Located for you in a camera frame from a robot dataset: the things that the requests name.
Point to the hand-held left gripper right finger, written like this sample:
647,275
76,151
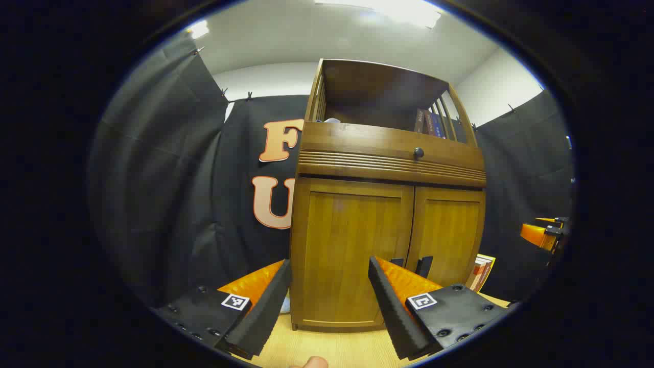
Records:
391,312

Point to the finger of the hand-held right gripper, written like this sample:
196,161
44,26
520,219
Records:
554,221
536,234

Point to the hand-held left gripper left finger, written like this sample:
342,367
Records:
265,312

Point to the wooden cabinet door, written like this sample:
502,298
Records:
347,240
449,230

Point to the wooden double-door shoe cabinet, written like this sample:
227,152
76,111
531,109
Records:
357,168

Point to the pale blue plush toy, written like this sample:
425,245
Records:
285,305

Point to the blue book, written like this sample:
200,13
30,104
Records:
434,125

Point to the brown book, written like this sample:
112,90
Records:
420,121

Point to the wooden drawer with black knob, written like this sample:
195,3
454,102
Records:
368,148

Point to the black backdrop cloth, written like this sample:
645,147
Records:
153,179

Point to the large ceiling light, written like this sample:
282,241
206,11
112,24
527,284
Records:
393,10

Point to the small ceiling light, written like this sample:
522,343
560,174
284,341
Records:
198,29

